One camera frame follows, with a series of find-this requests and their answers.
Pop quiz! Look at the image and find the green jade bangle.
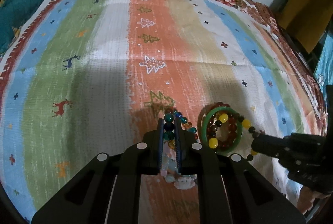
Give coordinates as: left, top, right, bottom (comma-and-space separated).
199, 104, 243, 155

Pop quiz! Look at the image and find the striped colourful play mat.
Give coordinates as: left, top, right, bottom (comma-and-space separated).
1, 0, 326, 222

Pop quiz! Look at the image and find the multicolour glass bead bracelet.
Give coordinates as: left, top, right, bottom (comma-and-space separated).
164, 107, 199, 150

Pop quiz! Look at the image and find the teal blue pillow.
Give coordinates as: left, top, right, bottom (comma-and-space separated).
1, 0, 44, 54

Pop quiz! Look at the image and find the yellow and black bead bracelet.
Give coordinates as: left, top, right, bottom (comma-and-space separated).
208, 112, 261, 162

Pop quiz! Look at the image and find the dark red bead bracelet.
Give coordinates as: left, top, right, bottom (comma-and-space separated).
205, 101, 240, 149

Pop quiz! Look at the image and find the light blue bead bracelet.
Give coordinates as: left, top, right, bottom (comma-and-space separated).
160, 148, 197, 190

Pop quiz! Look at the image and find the yellow wooden furniture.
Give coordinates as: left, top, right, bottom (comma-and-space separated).
277, 0, 332, 53

